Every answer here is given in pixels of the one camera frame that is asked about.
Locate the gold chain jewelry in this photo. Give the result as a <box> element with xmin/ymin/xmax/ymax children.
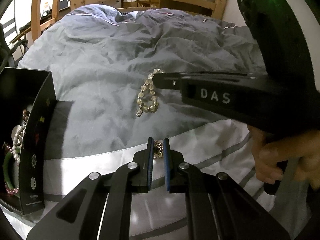
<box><xmin>153</xmin><ymin>140</ymin><xmax>163</xmax><ymax>159</ymax></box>

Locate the pale yellow crystal bracelet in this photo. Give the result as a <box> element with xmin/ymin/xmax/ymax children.
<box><xmin>135</xmin><ymin>68</ymin><xmax>166</xmax><ymax>118</ymax></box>

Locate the black jewelry box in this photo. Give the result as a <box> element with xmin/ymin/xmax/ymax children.
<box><xmin>1</xmin><ymin>67</ymin><xmax>57</xmax><ymax>215</ymax></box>

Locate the right hand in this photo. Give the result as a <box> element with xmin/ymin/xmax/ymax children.
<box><xmin>247</xmin><ymin>125</ymin><xmax>319</xmax><ymax>190</ymax></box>

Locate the grey striped duvet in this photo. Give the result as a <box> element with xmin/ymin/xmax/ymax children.
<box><xmin>7</xmin><ymin>4</ymin><xmax>311</xmax><ymax>240</ymax></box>

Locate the green jade bangle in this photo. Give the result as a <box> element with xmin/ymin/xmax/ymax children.
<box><xmin>3</xmin><ymin>152</ymin><xmax>15</xmax><ymax>191</ymax></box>

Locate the black office chair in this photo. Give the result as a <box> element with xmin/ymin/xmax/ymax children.
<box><xmin>1</xmin><ymin>24</ymin><xmax>28</xmax><ymax>71</ymax></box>

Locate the white pearl bead bracelet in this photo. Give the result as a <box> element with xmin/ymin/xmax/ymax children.
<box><xmin>11</xmin><ymin>123</ymin><xmax>28</xmax><ymax>167</ymax></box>

